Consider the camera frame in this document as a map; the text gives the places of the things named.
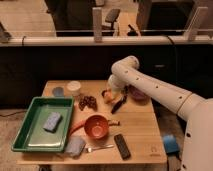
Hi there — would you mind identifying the black handled ice cream scoop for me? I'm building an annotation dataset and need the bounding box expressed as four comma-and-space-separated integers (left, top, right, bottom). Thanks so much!
111, 86, 128, 114

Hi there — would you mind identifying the black remote control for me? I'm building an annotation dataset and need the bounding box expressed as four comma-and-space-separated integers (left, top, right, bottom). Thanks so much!
114, 134, 131, 160

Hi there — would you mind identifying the black office chair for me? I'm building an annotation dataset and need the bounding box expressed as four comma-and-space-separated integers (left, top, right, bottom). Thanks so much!
102, 9, 120, 36

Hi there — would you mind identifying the orange red bowl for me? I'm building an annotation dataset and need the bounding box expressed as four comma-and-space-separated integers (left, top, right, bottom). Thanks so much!
84, 115, 109, 139

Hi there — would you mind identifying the green plastic tray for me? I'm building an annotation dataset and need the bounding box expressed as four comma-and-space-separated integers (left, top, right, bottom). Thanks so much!
11, 97, 74, 152

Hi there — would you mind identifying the small blue grey cup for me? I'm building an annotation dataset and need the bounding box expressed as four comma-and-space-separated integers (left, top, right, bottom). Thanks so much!
52, 87, 64, 97

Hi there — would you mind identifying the purple bowl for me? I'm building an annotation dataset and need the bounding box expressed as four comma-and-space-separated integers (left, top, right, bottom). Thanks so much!
129, 86, 148, 101

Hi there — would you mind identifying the yellow red apple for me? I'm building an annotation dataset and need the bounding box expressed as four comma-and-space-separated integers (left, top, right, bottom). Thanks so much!
103, 91, 115, 103

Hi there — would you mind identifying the blue box on floor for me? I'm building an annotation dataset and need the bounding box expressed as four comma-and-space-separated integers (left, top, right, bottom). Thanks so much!
163, 135, 180, 154

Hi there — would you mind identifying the grey folded cloth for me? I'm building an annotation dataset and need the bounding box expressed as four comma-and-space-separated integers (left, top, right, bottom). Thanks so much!
65, 136, 86, 157

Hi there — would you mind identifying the blue sponge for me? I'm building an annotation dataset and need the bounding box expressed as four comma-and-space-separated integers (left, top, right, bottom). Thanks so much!
43, 112, 62, 132

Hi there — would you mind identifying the silver fork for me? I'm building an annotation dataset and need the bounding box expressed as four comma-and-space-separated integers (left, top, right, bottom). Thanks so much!
84, 144, 114, 153

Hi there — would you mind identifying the white horizontal rail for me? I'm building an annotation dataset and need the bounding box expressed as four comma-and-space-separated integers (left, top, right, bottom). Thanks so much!
0, 35, 213, 47

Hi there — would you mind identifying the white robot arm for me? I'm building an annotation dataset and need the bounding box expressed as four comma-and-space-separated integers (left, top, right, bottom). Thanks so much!
108, 56, 213, 171

